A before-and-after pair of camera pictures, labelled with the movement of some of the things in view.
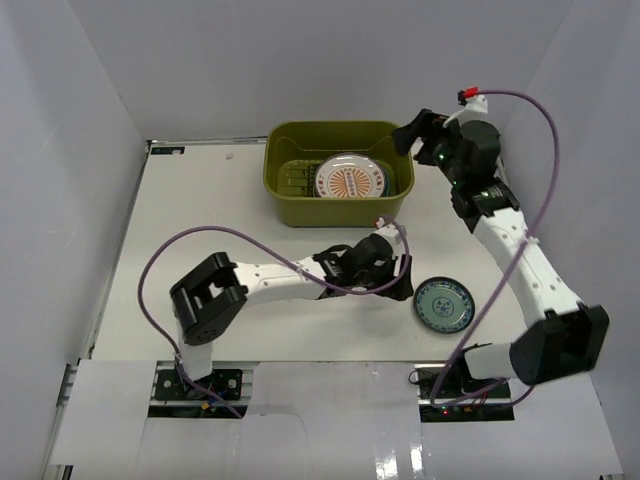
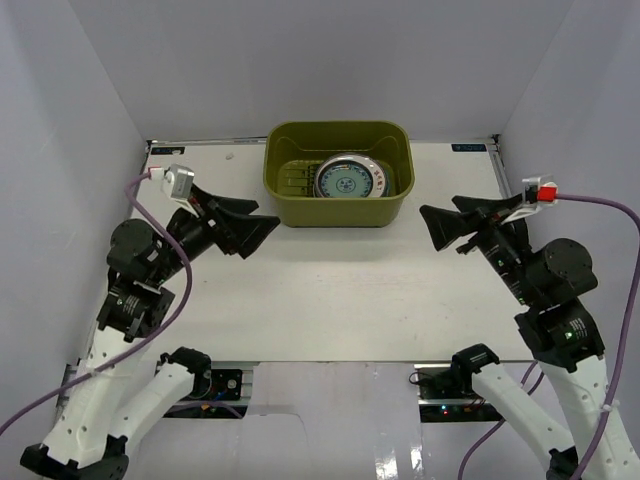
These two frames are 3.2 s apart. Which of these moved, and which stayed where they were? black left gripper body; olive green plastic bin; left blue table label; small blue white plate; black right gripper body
Moved: black right gripper body; small blue white plate; black left gripper body
Stayed: olive green plastic bin; left blue table label
